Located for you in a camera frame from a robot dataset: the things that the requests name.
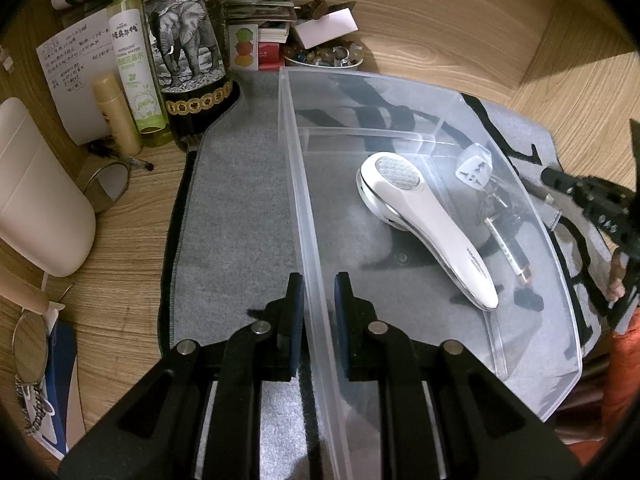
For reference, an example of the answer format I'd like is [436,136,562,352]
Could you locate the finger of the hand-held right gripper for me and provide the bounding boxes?
[541,166,640,252]

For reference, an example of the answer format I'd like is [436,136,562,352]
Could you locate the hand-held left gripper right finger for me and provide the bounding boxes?
[333,271,583,480]

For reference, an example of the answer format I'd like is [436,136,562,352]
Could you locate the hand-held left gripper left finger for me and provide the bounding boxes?
[59,272,306,480]

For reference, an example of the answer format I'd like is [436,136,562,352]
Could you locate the clear plastic organizer box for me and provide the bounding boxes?
[277,66,585,480]

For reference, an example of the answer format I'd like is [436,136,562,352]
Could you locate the person's right hand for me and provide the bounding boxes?
[606,249,632,303]

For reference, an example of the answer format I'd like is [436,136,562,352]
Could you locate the orange cloth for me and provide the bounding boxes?
[606,305,640,442]

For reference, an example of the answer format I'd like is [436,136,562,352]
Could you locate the grey mat with black letters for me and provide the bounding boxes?
[157,67,617,480]

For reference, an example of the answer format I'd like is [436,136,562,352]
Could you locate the white handheld massager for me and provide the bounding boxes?
[356,152,500,311]

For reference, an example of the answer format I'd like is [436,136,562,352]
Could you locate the white travel adapter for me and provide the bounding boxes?
[454,143,496,192]

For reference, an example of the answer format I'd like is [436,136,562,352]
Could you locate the black pen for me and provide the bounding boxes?
[89,141,155,171]

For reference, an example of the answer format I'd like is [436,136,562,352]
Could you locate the small round mirror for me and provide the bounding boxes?
[81,162,131,214]

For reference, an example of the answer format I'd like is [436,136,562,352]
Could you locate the bowl of beads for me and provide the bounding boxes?
[282,42,366,69]

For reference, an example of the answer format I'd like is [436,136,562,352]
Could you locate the red box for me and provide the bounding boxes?
[257,40,286,71]

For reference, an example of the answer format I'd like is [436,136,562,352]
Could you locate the beige tube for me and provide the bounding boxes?
[91,72,142,157]

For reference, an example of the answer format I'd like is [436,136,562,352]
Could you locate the card with coloured circles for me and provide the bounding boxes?
[229,24,260,71]

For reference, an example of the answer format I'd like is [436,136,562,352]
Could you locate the white card box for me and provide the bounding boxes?
[292,7,359,49]

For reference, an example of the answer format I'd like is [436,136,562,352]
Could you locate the cream plastic container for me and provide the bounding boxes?
[0,97,97,278]

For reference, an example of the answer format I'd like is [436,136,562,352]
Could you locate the dark bottle with elephant label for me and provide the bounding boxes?
[142,0,233,153]

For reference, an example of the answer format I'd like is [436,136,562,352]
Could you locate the green spray bottle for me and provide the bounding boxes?
[106,0,168,148]

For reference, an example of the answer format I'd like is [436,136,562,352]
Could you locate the handwritten paper note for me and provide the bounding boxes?
[36,22,118,146]

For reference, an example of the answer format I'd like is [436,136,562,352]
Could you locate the wire-rim glasses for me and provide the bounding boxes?
[12,285,73,388]

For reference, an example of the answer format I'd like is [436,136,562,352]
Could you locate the beige handle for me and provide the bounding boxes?
[0,265,52,314]

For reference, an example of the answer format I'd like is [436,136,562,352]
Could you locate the metal chain bracelet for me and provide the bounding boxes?
[16,377,56,437]

